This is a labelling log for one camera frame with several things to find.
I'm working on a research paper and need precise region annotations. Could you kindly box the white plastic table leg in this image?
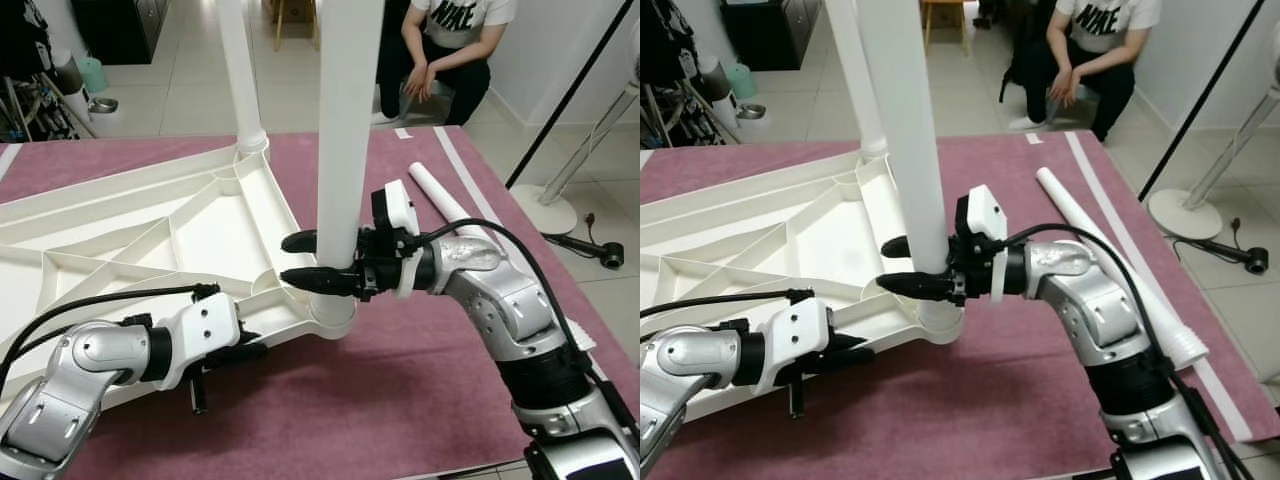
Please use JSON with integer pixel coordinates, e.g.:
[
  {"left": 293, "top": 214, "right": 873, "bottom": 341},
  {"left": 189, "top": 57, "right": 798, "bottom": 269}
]
[
  {"left": 858, "top": 0, "right": 953, "bottom": 306},
  {"left": 825, "top": 0, "right": 889, "bottom": 161},
  {"left": 215, "top": 0, "right": 269, "bottom": 156},
  {"left": 310, "top": 0, "right": 386, "bottom": 301},
  {"left": 408, "top": 163, "right": 599, "bottom": 353},
  {"left": 1035, "top": 167, "right": 1211, "bottom": 371}
]

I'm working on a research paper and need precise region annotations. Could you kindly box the white plastic table top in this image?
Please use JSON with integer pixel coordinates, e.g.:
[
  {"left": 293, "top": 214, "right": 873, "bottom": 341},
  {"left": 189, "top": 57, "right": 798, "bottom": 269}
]
[
  {"left": 0, "top": 140, "right": 359, "bottom": 411},
  {"left": 640, "top": 145, "right": 966, "bottom": 421}
]

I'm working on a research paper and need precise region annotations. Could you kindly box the pink table cloth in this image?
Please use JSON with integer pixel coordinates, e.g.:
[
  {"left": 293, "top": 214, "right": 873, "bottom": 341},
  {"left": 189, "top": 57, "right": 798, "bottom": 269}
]
[
  {"left": 0, "top": 127, "right": 641, "bottom": 480},
  {"left": 640, "top": 132, "right": 1280, "bottom": 480}
]

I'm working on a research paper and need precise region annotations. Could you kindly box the white standing fan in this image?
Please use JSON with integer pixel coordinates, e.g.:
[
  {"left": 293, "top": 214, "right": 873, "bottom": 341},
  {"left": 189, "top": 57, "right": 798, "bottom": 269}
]
[
  {"left": 510, "top": 85, "right": 641, "bottom": 236},
  {"left": 1148, "top": 85, "right": 1280, "bottom": 241}
]

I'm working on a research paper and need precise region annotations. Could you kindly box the grey low stool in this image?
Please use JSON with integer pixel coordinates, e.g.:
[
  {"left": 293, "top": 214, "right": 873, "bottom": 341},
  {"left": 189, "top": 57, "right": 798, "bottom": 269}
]
[
  {"left": 1060, "top": 85, "right": 1106, "bottom": 121},
  {"left": 405, "top": 80, "right": 461, "bottom": 121}
]

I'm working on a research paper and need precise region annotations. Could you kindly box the seated person in white shirt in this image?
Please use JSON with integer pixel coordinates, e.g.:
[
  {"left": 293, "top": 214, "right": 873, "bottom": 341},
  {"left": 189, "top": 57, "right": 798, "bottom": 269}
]
[
  {"left": 1000, "top": 0, "right": 1164, "bottom": 141},
  {"left": 378, "top": 0, "right": 518, "bottom": 126}
]

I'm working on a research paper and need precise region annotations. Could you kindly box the black hair dryer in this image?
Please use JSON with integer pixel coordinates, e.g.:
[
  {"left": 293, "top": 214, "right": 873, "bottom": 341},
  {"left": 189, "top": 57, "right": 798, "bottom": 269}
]
[
  {"left": 545, "top": 215, "right": 626, "bottom": 269},
  {"left": 1185, "top": 218, "right": 1271, "bottom": 274}
]

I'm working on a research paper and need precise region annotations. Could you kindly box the grey white canister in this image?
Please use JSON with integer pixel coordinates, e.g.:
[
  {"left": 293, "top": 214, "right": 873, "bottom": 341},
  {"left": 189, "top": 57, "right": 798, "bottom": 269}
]
[
  {"left": 695, "top": 55, "right": 741, "bottom": 131},
  {"left": 50, "top": 50, "right": 93, "bottom": 126}
]

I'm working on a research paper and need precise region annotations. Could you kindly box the black cabinet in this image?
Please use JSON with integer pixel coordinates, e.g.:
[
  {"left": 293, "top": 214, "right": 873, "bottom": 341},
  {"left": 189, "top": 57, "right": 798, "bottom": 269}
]
[
  {"left": 72, "top": 0, "right": 169, "bottom": 66},
  {"left": 720, "top": 0, "right": 823, "bottom": 71}
]

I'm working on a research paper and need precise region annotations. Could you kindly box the black slanted pole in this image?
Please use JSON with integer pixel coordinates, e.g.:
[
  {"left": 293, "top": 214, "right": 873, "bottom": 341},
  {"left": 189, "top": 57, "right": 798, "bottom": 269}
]
[
  {"left": 1138, "top": 0, "right": 1266, "bottom": 201},
  {"left": 505, "top": 0, "right": 633, "bottom": 189}
]

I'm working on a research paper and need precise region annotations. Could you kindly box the clothes rack with dark clothes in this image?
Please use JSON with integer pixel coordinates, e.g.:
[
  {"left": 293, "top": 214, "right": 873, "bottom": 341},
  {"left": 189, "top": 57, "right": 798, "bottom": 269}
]
[
  {"left": 640, "top": 0, "right": 741, "bottom": 149},
  {"left": 0, "top": 0, "right": 96, "bottom": 143}
]

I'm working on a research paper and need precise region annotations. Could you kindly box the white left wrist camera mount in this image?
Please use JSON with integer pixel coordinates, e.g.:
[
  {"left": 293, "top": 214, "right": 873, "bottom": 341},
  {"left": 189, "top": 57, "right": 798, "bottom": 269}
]
[
  {"left": 755, "top": 298, "right": 833, "bottom": 391},
  {"left": 160, "top": 293, "right": 243, "bottom": 391}
]

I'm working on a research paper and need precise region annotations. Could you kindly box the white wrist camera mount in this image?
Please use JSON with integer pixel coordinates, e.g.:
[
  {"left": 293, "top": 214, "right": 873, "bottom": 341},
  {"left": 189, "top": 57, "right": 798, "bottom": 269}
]
[
  {"left": 955, "top": 185, "right": 1023, "bottom": 303},
  {"left": 755, "top": 298, "right": 833, "bottom": 391},
  {"left": 160, "top": 293, "right": 243, "bottom": 391},
  {"left": 370, "top": 180, "right": 426, "bottom": 301}
]

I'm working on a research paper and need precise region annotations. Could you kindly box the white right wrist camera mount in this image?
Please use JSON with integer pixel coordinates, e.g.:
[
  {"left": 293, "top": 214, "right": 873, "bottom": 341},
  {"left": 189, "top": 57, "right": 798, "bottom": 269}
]
[
  {"left": 370, "top": 180, "right": 426, "bottom": 301},
  {"left": 955, "top": 185, "right": 1023, "bottom": 303}
]

